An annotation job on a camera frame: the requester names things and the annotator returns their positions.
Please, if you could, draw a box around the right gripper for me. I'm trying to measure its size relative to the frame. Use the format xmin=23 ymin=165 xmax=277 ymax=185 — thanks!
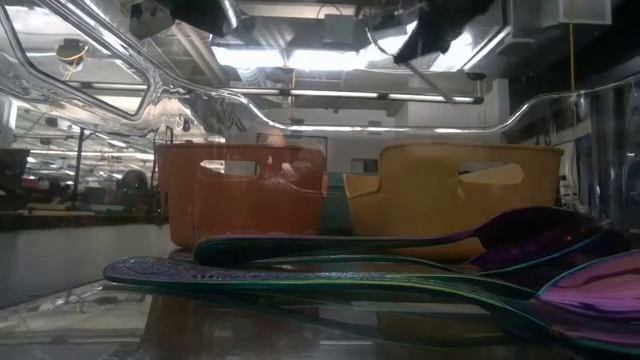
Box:
xmin=393 ymin=0 xmax=497 ymax=65

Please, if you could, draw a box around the silver spoon light blue handle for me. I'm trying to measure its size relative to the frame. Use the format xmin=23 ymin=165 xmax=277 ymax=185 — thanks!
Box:
xmin=403 ymin=60 xmax=455 ymax=105

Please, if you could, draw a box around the iridescent purple spoon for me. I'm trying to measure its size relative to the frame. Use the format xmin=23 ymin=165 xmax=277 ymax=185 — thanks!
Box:
xmin=193 ymin=205 xmax=610 ymax=271
xmin=103 ymin=249 xmax=640 ymax=354
xmin=167 ymin=229 xmax=634 ymax=294

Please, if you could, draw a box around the gray ceiling box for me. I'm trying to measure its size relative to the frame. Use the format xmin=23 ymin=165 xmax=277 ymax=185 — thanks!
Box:
xmin=322 ymin=13 xmax=357 ymax=45

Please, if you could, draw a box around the white ceiling unit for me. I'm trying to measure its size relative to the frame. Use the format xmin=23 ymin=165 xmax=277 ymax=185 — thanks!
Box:
xmin=509 ymin=0 xmax=612 ymax=27

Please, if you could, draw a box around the ceiling light tube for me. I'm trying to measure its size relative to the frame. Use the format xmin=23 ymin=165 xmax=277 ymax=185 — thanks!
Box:
xmin=224 ymin=85 xmax=484 ymax=105

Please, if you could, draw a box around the ceiling light panel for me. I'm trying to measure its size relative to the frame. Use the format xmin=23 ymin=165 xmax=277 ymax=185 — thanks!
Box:
xmin=212 ymin=43 xmax=416 ymax=72

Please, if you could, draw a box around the yellow plastic bin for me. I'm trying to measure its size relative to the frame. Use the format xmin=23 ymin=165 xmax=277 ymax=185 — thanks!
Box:
xmin=342 ymin=142 xmax=565 ymax=261

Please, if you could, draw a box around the teal plastic bin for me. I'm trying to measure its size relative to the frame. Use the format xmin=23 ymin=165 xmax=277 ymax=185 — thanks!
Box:
xmin=322 ymin=172 xmax=354 ymax=236

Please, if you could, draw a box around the orange plastic bin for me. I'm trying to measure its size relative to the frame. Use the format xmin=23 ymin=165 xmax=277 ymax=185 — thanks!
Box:
xmin=155 ymin=142 xmax=329 ymax=250

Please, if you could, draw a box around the clear plastic bin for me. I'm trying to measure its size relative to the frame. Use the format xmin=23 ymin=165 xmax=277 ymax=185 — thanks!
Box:
xmin=0 ymin=0 xmax=640 ymax=360

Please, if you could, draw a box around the person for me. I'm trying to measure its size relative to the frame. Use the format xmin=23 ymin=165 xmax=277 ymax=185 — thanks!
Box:
xmin=118 ymin=169 xmax=151 ymax=209

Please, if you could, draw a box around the yellow black ceiling reel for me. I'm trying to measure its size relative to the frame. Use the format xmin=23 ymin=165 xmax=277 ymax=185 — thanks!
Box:
xmin=53 ymin=37 xmax=91 ymax=67

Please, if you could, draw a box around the dark monitor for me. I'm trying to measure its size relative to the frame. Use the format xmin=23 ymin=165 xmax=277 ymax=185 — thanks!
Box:
xmin=0 ymin=148 xmax=30 ymax=197

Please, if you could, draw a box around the yellow hanging cable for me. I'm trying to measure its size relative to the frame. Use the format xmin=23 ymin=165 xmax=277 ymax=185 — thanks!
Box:
xmin=568 ymin=22 xmax=576 ymax=94

